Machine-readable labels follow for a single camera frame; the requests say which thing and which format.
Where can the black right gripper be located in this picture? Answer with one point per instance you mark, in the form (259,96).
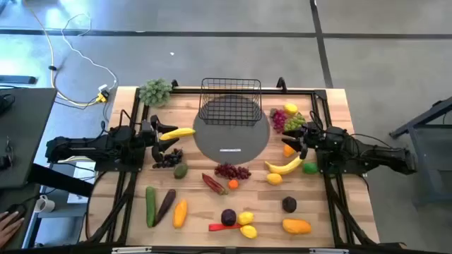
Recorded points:
(303,150)

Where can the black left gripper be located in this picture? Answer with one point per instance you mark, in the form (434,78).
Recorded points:
(155,139)

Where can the yellow banana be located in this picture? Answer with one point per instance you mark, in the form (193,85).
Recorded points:
(282,169)
(180,133)

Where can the small orange tangerine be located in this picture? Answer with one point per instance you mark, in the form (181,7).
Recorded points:
(233,184)
(288,151)

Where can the black grape bunch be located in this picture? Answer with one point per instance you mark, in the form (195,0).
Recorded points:
(171,159)

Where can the bright green lime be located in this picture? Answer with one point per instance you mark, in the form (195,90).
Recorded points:
(310,168)

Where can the green avocado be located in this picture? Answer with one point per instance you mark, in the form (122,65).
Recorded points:
(180,171)

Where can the yellow lemon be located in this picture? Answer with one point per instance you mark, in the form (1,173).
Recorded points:
(249,231)
(291,108)
(274,179)
(245,218)

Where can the dark plum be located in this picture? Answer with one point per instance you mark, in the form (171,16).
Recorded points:
(289,204)

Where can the dark red chili pepper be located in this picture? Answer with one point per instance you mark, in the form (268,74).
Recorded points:
(213,184)

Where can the purple eggplant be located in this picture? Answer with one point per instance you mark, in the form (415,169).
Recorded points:
(165,206)

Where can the dark red grape bunch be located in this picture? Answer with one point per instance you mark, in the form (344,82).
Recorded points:
(231,171)

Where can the green cucumber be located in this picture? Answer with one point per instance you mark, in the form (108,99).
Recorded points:
(150,206)

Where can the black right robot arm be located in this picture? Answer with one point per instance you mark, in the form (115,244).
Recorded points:
(381,155)

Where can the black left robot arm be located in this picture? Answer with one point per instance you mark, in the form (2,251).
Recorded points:
(88,146)

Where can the green grape bunch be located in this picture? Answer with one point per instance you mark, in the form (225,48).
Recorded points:
(294,123)

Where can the pink grape bunch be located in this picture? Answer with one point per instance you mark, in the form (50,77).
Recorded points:
(279,120)

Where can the green potted plant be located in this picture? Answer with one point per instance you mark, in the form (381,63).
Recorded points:
(155,92)

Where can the grey round mat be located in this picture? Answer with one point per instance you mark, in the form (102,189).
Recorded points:
(231,141)

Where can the white label strip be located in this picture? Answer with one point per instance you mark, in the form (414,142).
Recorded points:
(230,150)

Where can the white yellow power plug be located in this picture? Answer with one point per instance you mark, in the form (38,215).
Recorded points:
(102,96)

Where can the white paper sheet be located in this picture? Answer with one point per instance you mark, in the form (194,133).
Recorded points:
(83,173)

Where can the dark purple cabbage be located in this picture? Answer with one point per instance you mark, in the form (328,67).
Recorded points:
(229,217)

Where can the long bright red pepper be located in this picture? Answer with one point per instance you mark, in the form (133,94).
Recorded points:
(220,227)

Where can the black support beam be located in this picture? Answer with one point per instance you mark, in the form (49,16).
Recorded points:
(60,180)

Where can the blue grey metal table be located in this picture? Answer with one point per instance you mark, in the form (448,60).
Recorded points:
(418,148)

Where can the white mug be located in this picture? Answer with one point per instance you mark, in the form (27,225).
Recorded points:
(45,204)

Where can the dark grey desk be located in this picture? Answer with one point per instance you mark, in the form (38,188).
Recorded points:
(24,141)

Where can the black flat bar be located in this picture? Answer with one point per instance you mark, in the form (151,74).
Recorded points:
(17,79)

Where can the black clip tool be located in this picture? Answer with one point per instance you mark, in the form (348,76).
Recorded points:
(4,160)

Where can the black computer mouse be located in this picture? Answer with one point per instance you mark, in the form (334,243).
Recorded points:
(17,210)

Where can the person's hand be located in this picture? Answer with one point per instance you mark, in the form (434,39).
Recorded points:
(8,229)

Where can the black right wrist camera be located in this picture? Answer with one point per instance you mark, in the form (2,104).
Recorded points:
(313,133)

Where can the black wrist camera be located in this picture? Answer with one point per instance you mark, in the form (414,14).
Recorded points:
(313,133)
(145,127)

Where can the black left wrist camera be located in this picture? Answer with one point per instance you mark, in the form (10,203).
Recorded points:
(145,127)

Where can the black frame bracket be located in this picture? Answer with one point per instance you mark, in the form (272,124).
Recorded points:
(174,84)
(281,85)

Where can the silver metal bracket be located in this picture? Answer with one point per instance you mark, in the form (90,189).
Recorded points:
(328,251)
(130,250)

